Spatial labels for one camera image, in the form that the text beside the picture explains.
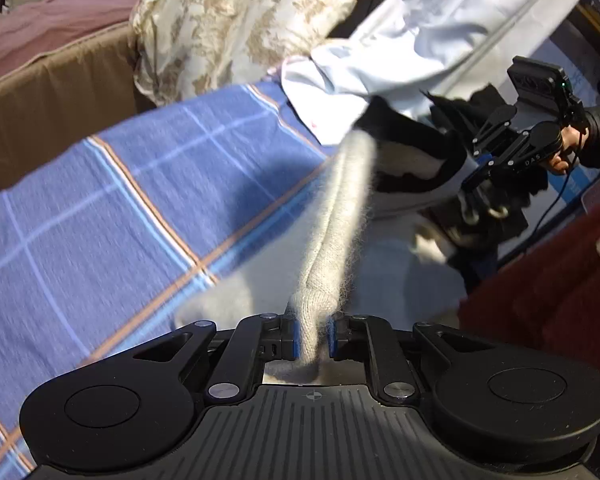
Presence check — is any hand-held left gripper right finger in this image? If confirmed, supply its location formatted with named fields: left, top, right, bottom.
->
left=326, top=311, right=501, bottom=405

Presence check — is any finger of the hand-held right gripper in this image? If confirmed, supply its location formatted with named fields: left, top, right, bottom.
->
left=461, top=130, right=537, bottom=193
left=471, top=105, right=518, bottom=156

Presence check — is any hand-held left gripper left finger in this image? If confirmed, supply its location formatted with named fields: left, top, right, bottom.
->
left=130, top=312, right=302, bottom=406

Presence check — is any cream sweater with black collar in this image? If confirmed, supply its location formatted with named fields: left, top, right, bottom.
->
left=174, top=95, right=512, bottom=386

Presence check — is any person's right hand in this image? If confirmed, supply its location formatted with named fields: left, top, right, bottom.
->
left=549, top=124, right=591, bottom=177

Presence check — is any white garment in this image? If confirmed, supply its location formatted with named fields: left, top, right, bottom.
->
left=279, top=0, right=600, bottom=147

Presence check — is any red cloth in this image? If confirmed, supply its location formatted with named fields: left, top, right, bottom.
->
left=456, top=194, right=600, bottom=372

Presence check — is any blue plaid bedsheet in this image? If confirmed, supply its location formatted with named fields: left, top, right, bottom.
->
left=0, top=81, right=342, bottom=479

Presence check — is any floral beige pillow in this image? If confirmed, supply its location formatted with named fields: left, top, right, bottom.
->
left=99, top=0, right=427, bottom=107

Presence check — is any brown bed cover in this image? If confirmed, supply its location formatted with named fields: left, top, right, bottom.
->
left=0, top=22, right=157, bottom=202

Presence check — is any mauve blanket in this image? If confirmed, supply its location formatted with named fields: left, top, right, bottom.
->
left=0, top=0, right=142, bottom=92

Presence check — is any black cable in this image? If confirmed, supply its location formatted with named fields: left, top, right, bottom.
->
left=529, top=160, right=578, bottom=243

